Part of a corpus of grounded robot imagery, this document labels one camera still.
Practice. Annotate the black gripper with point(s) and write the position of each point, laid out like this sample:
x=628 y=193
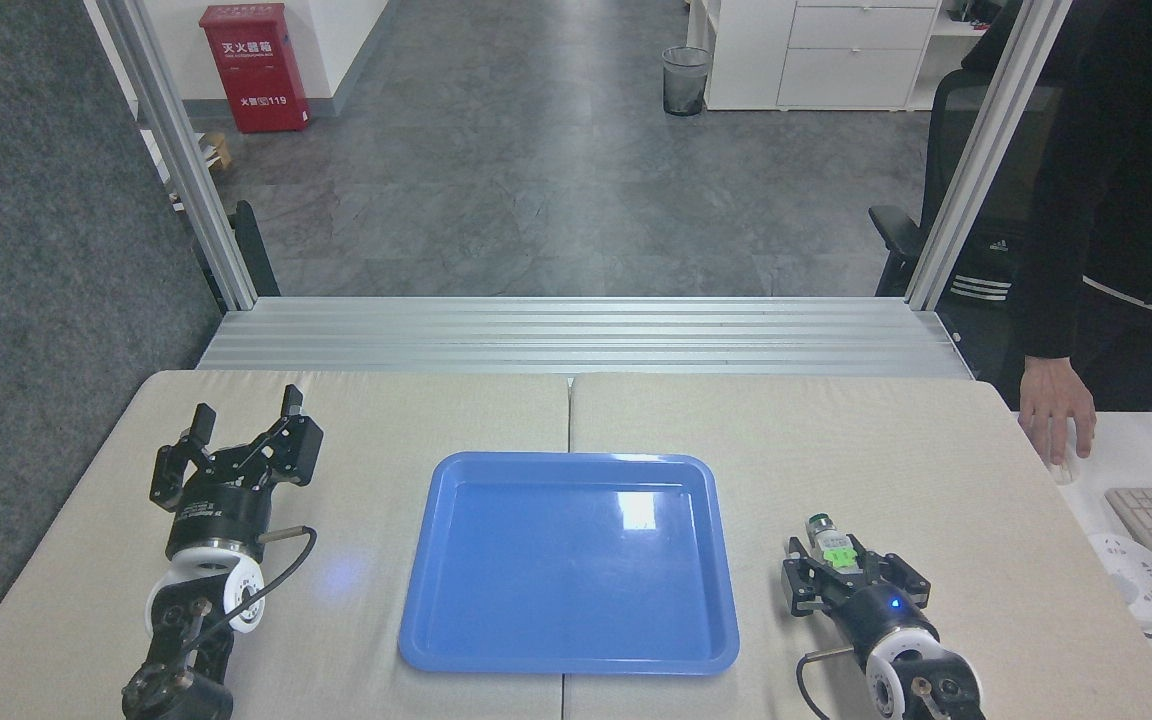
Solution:
x=224 y=515
x=881 y=615

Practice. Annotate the switch part with green clip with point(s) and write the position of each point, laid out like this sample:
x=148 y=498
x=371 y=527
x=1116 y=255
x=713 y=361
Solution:
x=831 y=545

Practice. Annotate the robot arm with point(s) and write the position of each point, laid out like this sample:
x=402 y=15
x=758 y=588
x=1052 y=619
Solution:
x=201 y=595
x=921 y=680

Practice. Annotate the blue plastic tray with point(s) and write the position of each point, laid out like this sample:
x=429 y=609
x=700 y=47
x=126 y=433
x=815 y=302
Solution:
x=566 y=580

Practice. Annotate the person's hand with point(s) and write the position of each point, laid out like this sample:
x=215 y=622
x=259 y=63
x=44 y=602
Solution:
x=1056 y=405

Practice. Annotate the black partition foot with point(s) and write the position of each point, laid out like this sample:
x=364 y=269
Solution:
x=256 y=255

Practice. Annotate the white computer mouse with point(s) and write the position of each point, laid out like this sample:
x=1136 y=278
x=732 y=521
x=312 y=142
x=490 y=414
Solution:
x=1064 y=474

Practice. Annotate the grey felt partition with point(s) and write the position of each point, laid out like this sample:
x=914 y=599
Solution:
x=36 y=300

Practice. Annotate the white power strip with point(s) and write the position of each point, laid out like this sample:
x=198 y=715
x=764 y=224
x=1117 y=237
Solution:
x=1141 y=580

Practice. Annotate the small cardboard box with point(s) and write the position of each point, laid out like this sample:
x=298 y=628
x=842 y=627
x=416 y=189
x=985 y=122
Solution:
x=218 y=152

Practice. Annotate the white desk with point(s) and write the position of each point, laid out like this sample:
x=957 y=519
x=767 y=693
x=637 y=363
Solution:
x=1136 y=450

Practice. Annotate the black garment with white stripes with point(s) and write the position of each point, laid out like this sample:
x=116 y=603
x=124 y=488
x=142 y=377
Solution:
x=986 y=270

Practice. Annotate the red fire extinguisher box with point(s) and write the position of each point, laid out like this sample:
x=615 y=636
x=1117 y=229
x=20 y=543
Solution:
x=254 y=70

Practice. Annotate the black office chair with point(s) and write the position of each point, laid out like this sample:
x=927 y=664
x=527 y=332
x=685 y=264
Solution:
x=946 y=130

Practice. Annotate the person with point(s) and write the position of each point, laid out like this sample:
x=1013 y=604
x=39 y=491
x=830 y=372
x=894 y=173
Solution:
x=1136 y=150

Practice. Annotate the white drawer cabinet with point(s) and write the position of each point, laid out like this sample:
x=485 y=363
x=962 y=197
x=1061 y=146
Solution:
x=836 y=60

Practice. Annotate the grey mesh waste bin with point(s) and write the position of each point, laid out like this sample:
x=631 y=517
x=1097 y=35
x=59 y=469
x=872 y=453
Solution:
x=686 y=85

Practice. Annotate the silver aluminium post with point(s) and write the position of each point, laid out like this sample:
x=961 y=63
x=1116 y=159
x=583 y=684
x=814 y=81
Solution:
x=986 y=150
x=181 y=150

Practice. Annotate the silver aluminium rail platform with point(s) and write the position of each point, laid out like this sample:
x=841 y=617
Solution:
x=586 y=335

